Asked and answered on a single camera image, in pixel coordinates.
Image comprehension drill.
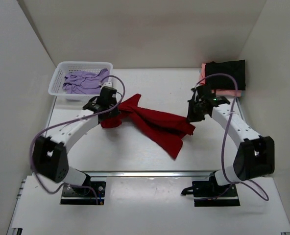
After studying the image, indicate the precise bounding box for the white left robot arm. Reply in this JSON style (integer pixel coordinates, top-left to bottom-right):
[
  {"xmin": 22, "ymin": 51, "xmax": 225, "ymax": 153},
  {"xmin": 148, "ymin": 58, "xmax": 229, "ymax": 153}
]
[{"xmin": 32, "ymin": 86, "xmax": 120, "ymax": 195}]

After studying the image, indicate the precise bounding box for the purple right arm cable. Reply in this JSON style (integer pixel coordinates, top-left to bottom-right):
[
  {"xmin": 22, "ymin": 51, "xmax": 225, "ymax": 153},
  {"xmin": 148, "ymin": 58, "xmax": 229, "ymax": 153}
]
[{"xmin": 193, "ymin": 73, "xmax": 269, "ymax": 202}]

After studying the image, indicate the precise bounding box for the white plastic laundry basket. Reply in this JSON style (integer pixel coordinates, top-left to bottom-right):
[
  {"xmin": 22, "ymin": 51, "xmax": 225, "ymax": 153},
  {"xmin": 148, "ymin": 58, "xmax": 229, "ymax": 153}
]
[{"xmin": 48, "ymin": 61, "xmax": 113, "ymax": 100}]

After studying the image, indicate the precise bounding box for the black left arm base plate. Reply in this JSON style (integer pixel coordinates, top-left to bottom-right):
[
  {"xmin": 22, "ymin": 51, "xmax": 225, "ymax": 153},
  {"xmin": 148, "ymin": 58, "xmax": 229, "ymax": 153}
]
[{"xmin": 60, "ymin": 177, "xmax": 106, "ymax": 206}]

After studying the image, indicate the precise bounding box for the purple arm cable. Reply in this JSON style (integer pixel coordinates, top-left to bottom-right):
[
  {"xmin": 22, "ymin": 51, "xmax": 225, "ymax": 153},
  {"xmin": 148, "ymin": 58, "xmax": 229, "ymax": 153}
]
[
  {"xmin": 193, "ymin": 73, "xmax": 269, "ymax": 202},
  {"xmin": 29, "ymin": 75, "xmax": 125, "ymax": 205}
]

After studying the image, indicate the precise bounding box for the purple t-shirt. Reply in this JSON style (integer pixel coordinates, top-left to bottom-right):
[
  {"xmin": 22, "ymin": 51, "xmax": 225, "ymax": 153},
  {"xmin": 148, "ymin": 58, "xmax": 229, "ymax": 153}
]
[{"xmin": 62, "ymin": 69, "xmax": 110, "ymax": 94}]

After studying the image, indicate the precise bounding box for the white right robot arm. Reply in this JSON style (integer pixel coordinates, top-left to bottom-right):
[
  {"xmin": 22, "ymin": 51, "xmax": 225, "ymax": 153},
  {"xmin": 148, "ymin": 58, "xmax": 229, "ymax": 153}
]
[{"xmin": 187, "ymin": 85, "xmax": 275, "ymax": 196}]

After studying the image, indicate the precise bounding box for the folded black t-shirt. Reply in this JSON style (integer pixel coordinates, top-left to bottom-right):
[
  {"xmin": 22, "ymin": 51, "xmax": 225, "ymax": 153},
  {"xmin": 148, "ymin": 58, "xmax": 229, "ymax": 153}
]
[{"xmin": 205, "ymin": 60, "xmax": 246, "ymax": 91}]

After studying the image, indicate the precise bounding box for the folded pink t-shirt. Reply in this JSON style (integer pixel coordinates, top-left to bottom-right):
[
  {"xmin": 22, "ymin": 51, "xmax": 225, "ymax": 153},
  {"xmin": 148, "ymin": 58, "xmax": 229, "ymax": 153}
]
[{"xmin": 199, "ymin": 63, "xmax": 242, "ymax": 97}]

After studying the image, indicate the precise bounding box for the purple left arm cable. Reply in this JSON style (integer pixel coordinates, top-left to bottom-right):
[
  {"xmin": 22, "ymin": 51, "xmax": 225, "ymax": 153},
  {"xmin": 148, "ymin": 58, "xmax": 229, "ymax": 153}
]
[{"xmin": 29, "ymin": 75, "xmax": 125, "ymax": 205}]

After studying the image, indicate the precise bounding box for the red t-shirt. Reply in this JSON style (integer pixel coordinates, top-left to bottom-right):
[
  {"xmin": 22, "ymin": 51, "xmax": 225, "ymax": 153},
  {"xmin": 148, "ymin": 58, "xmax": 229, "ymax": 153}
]
[{"xmin": 101, "ymin": 94, "xmax": 195, "ymax": 160}]

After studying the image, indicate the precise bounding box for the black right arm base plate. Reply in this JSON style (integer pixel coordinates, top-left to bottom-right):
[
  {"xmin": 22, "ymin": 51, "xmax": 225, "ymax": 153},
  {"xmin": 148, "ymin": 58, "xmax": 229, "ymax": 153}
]
[{"xmin": 181, "ymin": 172, "xmax": 241, "ymax": 207}]

